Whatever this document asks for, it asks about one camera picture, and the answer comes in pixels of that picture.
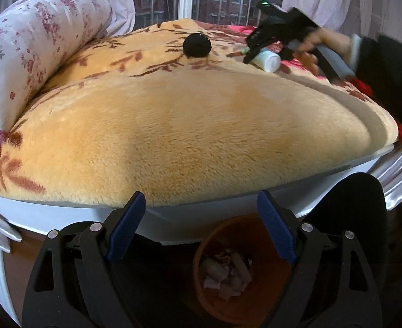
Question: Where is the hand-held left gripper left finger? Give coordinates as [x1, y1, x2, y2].
[22, 191, 147, 328]

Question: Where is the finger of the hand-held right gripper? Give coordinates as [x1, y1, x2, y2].
[247, 27, 273, 48]
[243, 39, 277, 65]

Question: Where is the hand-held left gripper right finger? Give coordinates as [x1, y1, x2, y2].
[256, 189, 382, 328]

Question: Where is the white round tub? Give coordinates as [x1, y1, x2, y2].
[254, 48, 281, 73]

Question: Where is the orange waste bin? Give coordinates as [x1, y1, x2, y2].
[192, 213, 304, 325]

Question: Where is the person's right hand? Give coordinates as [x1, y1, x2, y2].
[298, 27, 354, 76]

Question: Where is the pink patterned cloth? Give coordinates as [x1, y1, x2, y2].
[228, 24, 328, 77]

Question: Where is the black round ball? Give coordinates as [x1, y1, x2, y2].
[183, 33, 212, 58]

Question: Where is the pile of discarded packets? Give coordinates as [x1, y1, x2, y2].
[201, 251, 253, 299]

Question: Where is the red cloth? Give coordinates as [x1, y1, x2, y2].
[351, 77, 402, 142]

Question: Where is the yellow plush floral blanket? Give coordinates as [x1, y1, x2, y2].
[0, 19, 400, 209]

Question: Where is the silver satin bed skirt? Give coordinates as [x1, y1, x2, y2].
[373, 137, 402, 209]

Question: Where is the white floral bolster pillow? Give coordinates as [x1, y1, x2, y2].
[0, 0, 113, 147]

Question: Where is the white bed frame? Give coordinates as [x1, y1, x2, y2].
[0, 145, 396, 301]

